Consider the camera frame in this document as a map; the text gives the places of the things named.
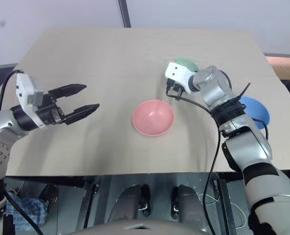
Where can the blue bowl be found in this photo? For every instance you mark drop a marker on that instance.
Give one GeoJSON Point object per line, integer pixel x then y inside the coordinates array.
{"type": "Point", "coordinates": [257, 110]}

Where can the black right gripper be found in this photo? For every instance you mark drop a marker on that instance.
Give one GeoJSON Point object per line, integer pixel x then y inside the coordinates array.
{"type": "Point", "coordinates": [175, 88]}

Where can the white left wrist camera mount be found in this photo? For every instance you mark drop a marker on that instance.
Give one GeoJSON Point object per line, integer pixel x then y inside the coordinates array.
{"type": "Point", "coordinates": [25, 88]}

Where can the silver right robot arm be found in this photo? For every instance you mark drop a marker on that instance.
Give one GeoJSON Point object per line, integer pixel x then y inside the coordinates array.
{"type": "Point", "coordinates": [255, 151]}

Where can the pink bowl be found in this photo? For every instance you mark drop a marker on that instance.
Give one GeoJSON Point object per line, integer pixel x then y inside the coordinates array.
{"type": "Point", "coordinates": [152, 117]}

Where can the brown cardboard box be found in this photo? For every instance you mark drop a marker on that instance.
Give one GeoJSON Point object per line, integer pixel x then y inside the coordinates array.
{"type": "Point", "coordinates": [281, 66]}

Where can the dark rounded robot foot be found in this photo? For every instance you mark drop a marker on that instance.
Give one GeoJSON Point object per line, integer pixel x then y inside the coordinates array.
{"type": "Point", "coordinates": [187, 205]}
{"type": "Point", "coordinates": [132, 200]}

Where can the green bowl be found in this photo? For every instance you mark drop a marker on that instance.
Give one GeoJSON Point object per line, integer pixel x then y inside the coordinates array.
{"type": "Point", "coordinates": [187, 63]}

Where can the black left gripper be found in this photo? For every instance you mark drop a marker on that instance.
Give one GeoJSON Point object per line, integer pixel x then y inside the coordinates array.
{"type": "Point", "coordinates": [50, 112]}

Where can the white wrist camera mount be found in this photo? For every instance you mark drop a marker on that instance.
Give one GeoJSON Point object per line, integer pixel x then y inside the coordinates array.
{"type": "Point", "coordinates": [25, 88]}
{"type": "Point", "coordinates": [180, 73]}

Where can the blue checked cloth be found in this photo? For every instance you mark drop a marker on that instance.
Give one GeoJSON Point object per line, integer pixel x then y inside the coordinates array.
{"type": "Point", "coordinates": [27, 210]}

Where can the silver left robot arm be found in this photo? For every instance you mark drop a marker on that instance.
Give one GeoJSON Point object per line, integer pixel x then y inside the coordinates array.
{"type": "Point", "coordinates": [0, 122]}

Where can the grey robot torso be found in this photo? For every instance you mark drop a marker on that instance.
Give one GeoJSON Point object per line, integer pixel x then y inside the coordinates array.
{"type": "Point", "coordinates": [135, 229]}

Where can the dark vertical post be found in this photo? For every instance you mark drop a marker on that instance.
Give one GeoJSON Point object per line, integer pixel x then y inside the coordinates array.
{"type": "Point", "coordinates": [124, 13]}

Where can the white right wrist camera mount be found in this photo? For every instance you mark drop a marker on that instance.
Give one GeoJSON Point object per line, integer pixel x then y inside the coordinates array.
{"type": "Point", "coordinates": [180, 73]}

